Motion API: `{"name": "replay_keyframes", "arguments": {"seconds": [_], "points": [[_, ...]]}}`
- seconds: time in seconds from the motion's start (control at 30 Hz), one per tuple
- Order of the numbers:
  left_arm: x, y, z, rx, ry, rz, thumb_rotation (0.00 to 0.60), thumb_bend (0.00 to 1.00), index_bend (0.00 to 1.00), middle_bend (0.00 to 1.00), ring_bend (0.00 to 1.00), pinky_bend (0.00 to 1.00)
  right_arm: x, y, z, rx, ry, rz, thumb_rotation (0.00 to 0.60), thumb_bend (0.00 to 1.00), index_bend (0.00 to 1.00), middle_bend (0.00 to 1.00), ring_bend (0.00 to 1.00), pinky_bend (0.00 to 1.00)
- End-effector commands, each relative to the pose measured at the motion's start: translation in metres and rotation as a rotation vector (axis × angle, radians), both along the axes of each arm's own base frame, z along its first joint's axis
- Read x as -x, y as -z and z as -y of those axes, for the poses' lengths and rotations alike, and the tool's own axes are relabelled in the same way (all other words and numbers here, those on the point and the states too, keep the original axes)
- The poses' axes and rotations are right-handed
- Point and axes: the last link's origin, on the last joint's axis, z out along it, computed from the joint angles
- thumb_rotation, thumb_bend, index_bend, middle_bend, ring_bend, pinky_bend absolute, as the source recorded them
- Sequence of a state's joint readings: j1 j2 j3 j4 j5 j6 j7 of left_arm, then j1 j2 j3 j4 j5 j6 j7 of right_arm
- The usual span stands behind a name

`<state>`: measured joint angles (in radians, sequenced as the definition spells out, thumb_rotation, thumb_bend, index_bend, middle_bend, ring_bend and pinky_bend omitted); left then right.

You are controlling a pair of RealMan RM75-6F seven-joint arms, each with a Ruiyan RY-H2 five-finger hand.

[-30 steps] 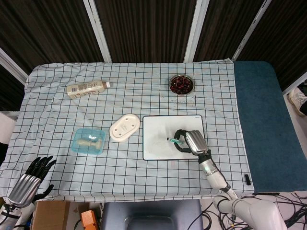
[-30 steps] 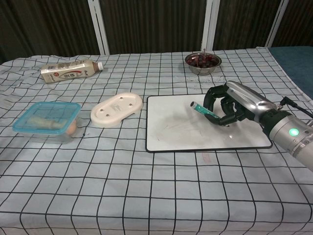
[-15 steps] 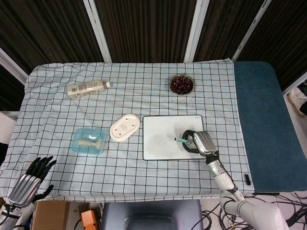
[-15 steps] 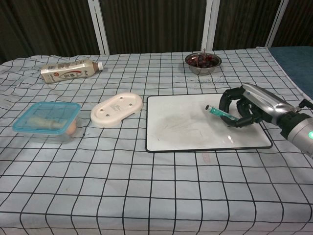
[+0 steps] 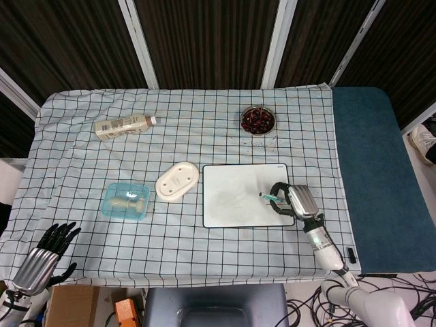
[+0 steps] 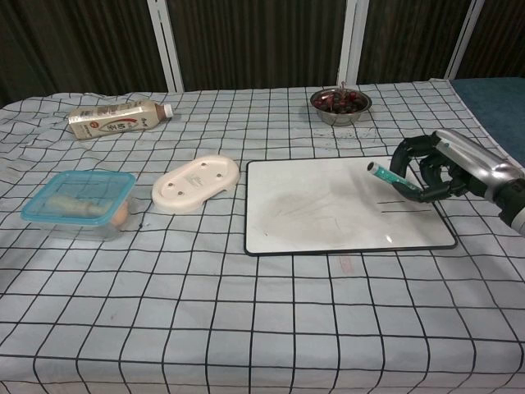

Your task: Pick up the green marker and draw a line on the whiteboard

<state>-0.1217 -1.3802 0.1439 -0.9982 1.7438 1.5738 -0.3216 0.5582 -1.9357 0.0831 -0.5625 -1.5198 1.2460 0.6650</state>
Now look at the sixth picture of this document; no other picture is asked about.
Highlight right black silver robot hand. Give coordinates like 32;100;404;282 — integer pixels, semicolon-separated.
389;129;524;204

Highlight teal marker pen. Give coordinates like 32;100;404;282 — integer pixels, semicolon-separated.
366;162;411;188

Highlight black-framed whiteboard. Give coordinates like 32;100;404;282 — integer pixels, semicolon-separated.
244;156;459;258

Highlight teal blue table pad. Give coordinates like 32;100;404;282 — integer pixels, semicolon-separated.
450;76;525;167

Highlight stainless steel bowl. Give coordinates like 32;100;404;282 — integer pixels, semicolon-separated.
309;88;372;127

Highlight dark red cherries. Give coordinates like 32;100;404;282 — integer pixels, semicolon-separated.
314;90;367;114

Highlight white black-grid tablecloth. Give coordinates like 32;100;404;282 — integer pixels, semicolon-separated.
0;77;525;394

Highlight cream plastic soap dish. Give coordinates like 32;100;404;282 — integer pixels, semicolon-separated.
151;154;241;214

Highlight beige milk tea bottle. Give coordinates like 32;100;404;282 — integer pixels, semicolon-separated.
67;98;174;141

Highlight blue-lidded clear plastic container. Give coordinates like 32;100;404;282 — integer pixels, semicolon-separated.
20;170;137;242

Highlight white metal frame post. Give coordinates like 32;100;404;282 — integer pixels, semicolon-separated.
336;0;369;86
445;0;487;80
147;0;185;92

